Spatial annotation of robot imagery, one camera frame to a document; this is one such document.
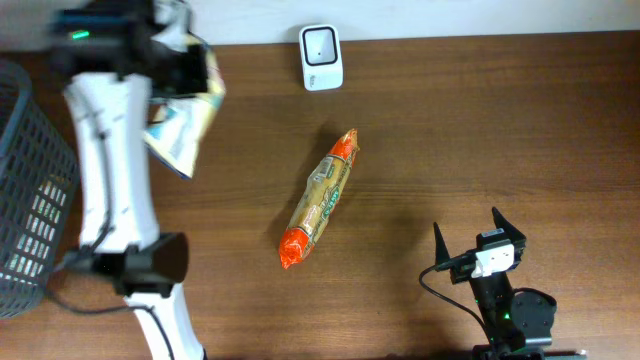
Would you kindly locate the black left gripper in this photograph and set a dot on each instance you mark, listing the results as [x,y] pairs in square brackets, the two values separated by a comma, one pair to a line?
[188,77]

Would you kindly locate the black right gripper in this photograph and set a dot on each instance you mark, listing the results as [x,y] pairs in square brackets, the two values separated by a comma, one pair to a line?
[515,237]

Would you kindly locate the cream yellow snack bag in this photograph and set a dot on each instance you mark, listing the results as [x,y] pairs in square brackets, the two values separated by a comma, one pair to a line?
[190,104]

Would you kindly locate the orange spaghetti package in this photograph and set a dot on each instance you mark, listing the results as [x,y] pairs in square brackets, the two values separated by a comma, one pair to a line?
[324,188]

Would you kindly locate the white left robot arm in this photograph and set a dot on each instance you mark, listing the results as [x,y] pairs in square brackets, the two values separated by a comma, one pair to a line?
[116,56]

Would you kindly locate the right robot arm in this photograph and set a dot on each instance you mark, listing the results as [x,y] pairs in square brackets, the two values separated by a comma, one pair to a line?
[517,322]

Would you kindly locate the white barcode scanner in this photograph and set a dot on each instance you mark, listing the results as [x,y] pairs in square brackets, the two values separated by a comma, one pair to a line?
[321,57]

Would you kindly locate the dark grey plastic basket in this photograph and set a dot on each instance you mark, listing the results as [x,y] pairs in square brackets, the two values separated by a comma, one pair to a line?
[39,178]

